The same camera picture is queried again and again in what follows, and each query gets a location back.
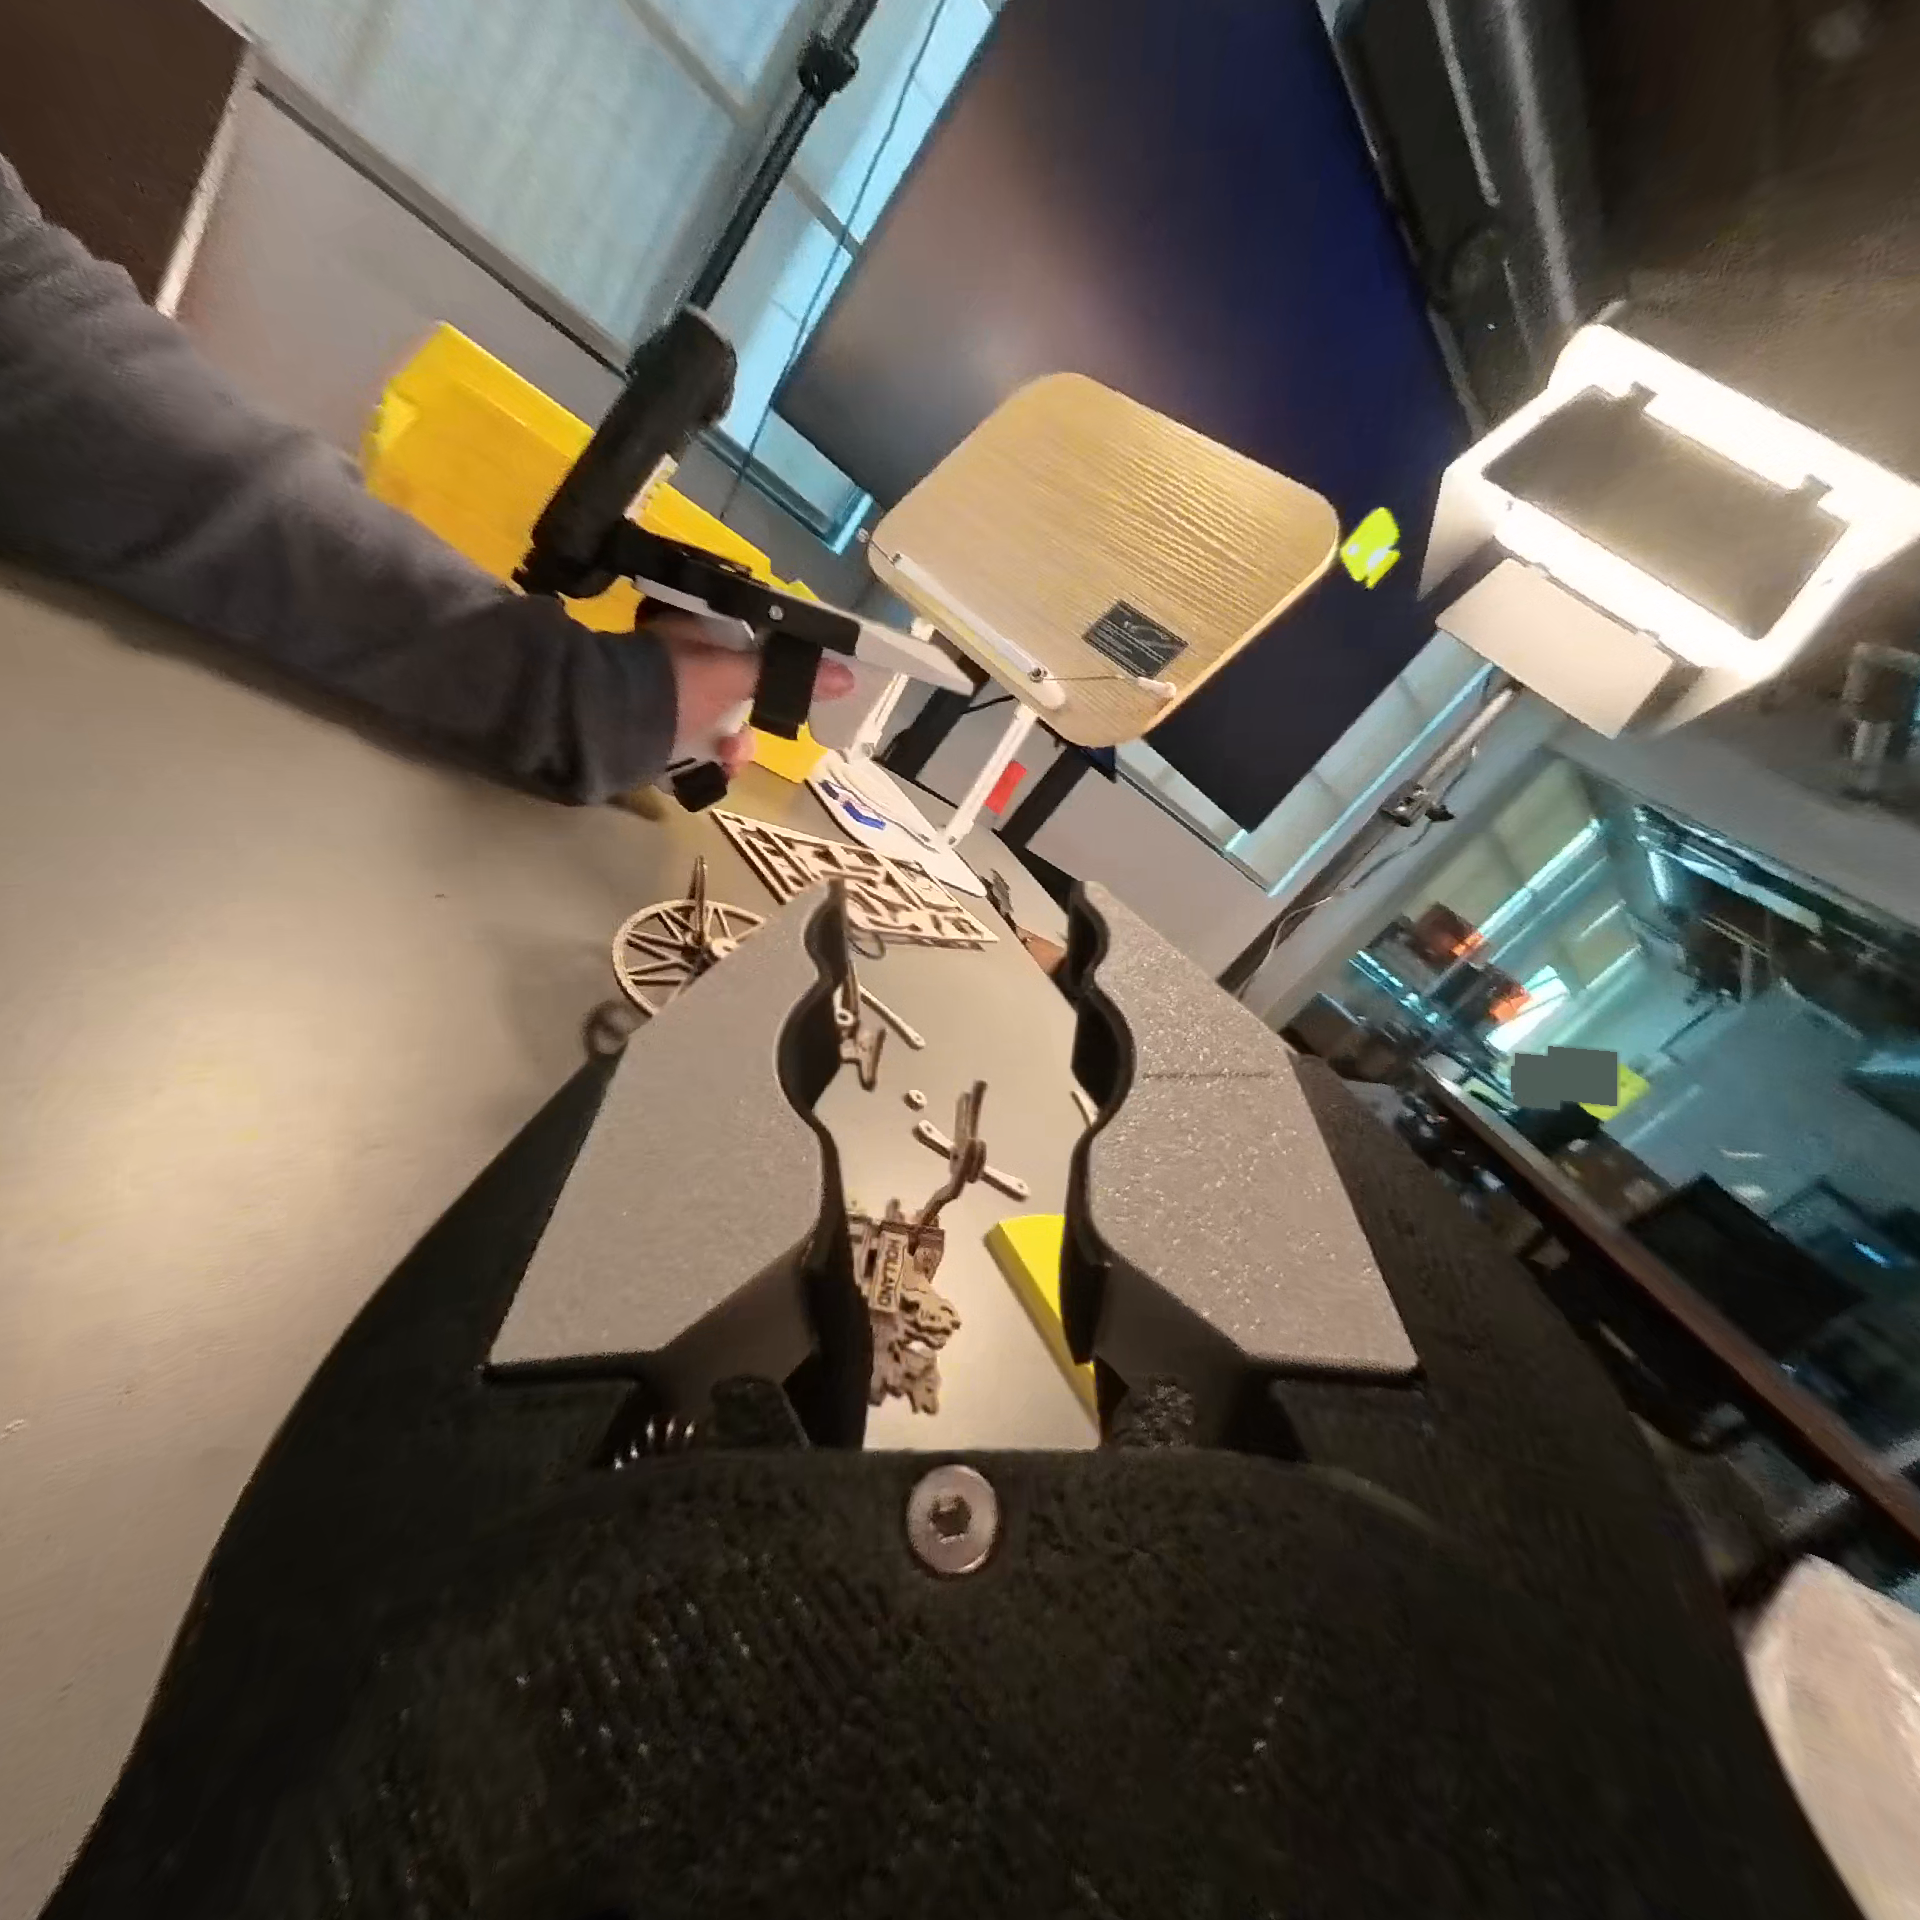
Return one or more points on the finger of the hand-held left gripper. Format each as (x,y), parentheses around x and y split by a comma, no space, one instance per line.
(909,657)

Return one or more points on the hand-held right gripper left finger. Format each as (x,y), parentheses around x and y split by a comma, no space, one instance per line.
(676,1185)

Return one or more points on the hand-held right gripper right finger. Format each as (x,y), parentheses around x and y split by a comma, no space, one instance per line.
(1244,1200)

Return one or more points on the person's left forearm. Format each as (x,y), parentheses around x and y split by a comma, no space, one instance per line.
(301,555)

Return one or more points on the laser-cut wooden parts sheet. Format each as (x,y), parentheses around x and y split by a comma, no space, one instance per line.
(839,877)

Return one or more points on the engraved wooden model assembly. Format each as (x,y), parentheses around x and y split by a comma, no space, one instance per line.
(901,1289)

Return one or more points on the person's left hand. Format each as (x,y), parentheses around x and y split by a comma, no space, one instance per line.
(706,645)

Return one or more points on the yellow plastic bin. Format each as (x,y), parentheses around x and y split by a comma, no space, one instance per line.
(464,435)

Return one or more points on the yellow sticky note pad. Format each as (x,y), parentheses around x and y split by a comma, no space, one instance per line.
(1037,1276)

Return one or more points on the wooden top tilting stand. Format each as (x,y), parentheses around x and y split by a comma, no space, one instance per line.
(1109,555)

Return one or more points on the wooden spoked wheel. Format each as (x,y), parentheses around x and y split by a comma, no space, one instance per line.
(676,944)

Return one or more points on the slim wooden lever part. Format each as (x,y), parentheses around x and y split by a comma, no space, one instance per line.
(869,1019)

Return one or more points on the black tripod pole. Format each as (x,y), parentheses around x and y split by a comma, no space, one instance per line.
(797,148)

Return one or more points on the dark long counter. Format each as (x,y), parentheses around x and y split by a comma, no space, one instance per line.
(1682,1276)

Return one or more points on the yellow-green tag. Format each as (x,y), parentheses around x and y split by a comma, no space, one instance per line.
(1371,546)

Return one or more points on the large dark screen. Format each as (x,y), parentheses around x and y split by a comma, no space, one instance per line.
(1142,224)

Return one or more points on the white box-shaped machine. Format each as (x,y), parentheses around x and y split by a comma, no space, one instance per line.
(1635,524)

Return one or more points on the wooden crossed bracket part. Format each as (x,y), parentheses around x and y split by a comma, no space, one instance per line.
(968,1147)

